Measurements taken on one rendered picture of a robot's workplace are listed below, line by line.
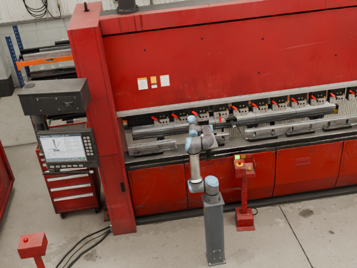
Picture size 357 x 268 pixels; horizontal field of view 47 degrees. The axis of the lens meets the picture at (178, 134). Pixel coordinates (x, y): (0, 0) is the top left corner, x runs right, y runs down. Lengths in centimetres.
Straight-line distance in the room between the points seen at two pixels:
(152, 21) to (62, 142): 128
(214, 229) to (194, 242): 61
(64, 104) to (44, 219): 215
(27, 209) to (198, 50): 291
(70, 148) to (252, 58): 184
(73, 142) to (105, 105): 50
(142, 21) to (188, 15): 40
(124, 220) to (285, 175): 181
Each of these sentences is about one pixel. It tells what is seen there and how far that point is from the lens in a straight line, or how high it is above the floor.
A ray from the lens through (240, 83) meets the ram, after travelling 403.
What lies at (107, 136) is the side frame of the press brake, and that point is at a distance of 390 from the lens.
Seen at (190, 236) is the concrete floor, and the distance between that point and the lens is 453.
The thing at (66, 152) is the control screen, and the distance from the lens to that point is 353.
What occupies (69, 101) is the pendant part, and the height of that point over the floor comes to 186.
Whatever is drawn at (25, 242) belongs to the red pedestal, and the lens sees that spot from 374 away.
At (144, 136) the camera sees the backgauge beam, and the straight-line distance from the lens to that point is 446.
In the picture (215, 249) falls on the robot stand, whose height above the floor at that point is 21.
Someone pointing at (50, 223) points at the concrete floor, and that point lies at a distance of 508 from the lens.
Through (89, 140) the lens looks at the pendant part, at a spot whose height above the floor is 151.
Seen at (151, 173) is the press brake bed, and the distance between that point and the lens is 427.
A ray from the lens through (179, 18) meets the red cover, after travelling 368.
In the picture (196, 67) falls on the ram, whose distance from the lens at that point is 387.
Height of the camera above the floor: 324
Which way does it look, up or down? 32 degrees down
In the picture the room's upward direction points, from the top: 6 degrees counter-clockwise
